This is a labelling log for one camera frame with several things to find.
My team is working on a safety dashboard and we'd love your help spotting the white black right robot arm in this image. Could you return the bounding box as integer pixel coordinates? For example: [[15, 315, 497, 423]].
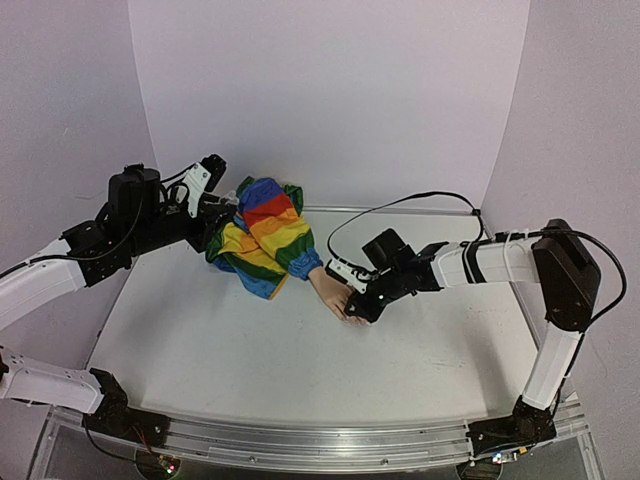
[[326, 219, 601, 452]]

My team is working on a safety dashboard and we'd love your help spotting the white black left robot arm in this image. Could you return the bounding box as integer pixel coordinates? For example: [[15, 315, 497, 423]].
[[1, 155, 235, 437]]

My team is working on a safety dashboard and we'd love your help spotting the mannequin hand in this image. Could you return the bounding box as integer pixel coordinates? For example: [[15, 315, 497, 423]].
[[308, 267, 369, 326]]

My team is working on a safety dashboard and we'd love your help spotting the rainbow striped cloth sleeve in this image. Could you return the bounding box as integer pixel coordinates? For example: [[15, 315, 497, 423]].
[[205, 177, 323, 300]]

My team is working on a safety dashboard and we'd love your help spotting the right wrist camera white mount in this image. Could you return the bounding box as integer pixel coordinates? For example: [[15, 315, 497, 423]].
[[325, 258, 374, 293]]

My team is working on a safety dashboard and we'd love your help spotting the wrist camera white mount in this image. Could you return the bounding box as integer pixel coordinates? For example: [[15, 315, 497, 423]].
[[325, 258, 374, 293], [181, 154, 227, 218]]

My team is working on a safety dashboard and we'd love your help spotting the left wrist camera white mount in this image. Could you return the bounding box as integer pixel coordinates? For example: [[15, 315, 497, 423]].
[[181, 154, 227, 218]]

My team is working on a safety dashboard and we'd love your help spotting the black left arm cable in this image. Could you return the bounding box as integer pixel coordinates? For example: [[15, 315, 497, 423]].
[[0, 169, 196, 281]]

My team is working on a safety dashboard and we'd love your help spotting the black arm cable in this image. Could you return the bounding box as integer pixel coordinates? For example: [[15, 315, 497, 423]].
[[0, 169, 196, 281], [325, 190, 629, 326]]

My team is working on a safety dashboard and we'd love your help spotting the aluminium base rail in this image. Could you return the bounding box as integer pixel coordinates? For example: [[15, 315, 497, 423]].
[[29, 400, 603, 479]]

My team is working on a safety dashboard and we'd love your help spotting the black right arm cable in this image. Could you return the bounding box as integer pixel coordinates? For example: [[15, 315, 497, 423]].
[[325, 190, 629, 326]]

